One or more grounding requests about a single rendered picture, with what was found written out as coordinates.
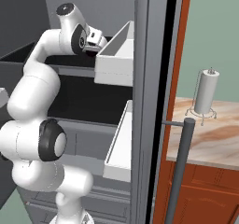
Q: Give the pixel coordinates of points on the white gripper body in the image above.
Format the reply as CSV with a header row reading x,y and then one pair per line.
x,y
98,42

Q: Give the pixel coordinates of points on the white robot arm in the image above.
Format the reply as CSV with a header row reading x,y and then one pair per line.
x,y
32,97

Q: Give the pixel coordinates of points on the grey fridge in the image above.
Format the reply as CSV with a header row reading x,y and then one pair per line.
x,y
93,106

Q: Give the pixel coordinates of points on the dark grey fridge door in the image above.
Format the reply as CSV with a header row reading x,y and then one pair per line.
x,y
14,22

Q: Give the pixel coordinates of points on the grey fridge drawer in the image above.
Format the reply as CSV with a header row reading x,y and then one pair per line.
x,y
105,206

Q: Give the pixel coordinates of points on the small white door bin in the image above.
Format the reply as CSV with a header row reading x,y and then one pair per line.
x,y
115,67

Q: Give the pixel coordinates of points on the orange wooden side panel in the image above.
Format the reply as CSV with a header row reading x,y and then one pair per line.
x,y
174,87

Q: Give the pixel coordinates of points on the long white door bin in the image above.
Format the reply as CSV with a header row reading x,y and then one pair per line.
x,y
122,159

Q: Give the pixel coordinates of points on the white paper towel roll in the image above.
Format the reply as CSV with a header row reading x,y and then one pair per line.
x,y
206,92

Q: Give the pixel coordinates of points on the orange wooden base cabinet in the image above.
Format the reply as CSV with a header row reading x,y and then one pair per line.
x,y
205,196

